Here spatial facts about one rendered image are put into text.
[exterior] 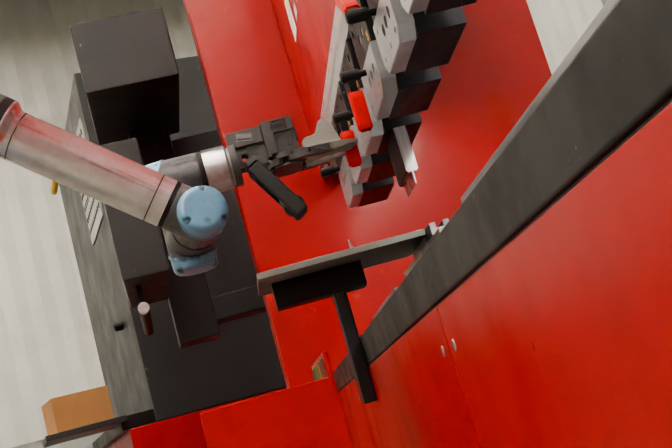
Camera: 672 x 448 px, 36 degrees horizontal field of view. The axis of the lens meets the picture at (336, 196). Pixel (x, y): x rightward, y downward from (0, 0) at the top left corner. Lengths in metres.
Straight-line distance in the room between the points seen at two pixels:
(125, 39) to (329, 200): 0.73
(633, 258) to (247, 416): 0.82
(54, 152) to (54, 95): 7.71
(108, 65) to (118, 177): 1.30
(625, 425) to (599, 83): 0.18
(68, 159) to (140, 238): 1.13
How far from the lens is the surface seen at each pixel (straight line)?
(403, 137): 1.66
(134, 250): 2.67
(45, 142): 1.57
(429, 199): 2.58
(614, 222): 0.47
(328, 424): 1.23
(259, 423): 1.23
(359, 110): 1.55
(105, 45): 2.86
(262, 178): 1.71
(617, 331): 0.51
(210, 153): 1.71
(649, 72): 0.41
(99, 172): 1.56
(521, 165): 0.58
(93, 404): 3.83
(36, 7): 9.61
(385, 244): 1.58
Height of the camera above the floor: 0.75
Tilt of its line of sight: 12 degrees up
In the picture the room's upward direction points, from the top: 16 degrees counter-clockwise
